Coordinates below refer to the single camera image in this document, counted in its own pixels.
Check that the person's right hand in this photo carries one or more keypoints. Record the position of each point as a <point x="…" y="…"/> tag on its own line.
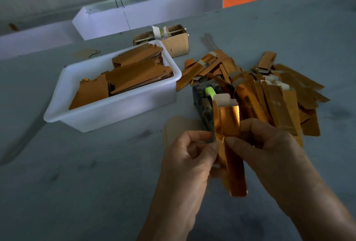
<point x="275" y="163"/>

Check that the person's left hand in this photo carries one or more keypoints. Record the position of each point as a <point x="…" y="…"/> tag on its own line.
<point x="186" y="177"/>

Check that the pile of beige blanks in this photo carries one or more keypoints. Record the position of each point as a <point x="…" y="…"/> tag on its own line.
<point x="181" y="127"/>

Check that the pile of gold boxes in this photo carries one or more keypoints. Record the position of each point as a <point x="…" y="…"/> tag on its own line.
<point x="283" y="99"/>

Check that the gold carton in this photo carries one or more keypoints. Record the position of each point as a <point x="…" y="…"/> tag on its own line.
<point x="228" y="118"/>

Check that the gold cartons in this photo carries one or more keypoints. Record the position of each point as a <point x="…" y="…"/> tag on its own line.
<point x="142" y="72"/>

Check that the person's right forearm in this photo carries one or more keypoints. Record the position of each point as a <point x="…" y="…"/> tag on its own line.
<point x="322" y="218"/>

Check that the person's left forearm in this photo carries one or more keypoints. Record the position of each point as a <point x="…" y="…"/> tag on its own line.
<point x="167" y="228"/>

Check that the black tape dispenser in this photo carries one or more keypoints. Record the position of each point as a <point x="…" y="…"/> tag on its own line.
<point x="201" y="107"/>

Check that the green tape roll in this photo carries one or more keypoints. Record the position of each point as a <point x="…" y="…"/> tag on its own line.
<point x="210" y="92"/>

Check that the white plastic bin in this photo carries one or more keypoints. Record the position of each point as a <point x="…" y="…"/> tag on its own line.
<point x="111" y="113"/>

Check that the small cardboard box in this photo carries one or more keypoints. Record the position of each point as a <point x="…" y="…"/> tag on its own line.
<point x="181" y="44"/>

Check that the long white tray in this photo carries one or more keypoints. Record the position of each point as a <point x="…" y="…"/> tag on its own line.
<point x="178" y="2"/>
<point x="36" y="41"/>

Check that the small brown object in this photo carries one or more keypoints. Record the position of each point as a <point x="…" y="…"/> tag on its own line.
<point x="14" y="27"/>

